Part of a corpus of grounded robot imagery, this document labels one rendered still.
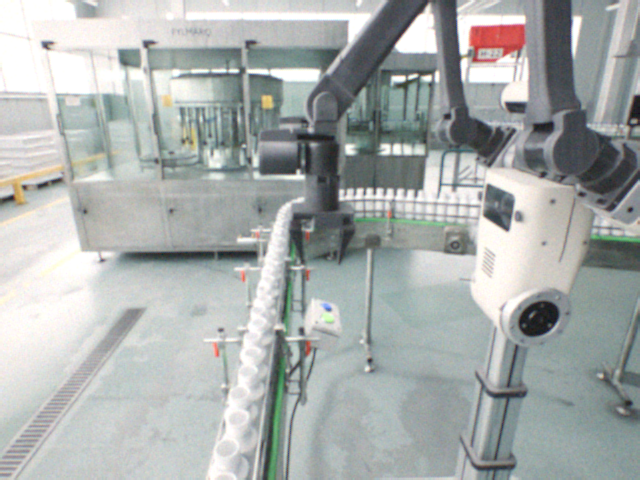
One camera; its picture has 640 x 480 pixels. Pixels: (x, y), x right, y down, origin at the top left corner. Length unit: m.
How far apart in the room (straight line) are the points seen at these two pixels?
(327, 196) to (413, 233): 1.77
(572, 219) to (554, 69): 0.35
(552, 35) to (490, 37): 6.64
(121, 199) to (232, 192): 1.13
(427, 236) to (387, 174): 3.74
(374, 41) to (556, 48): 0.28
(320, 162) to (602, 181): 0.46
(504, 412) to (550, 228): 0.55
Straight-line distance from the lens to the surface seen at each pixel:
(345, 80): 0.60
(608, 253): 2.54
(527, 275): 0.96
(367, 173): 5.97
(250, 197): 4.06
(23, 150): 9.52
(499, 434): 1.30
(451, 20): 1.15
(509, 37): 7.39
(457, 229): 2.24
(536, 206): 0.90
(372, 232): 2.36
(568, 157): 0.71
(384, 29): 0.63
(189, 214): 4.25
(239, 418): 0.74
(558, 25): 0.73
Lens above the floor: 1.66
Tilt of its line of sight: 20 degrees down
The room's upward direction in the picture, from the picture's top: straight up
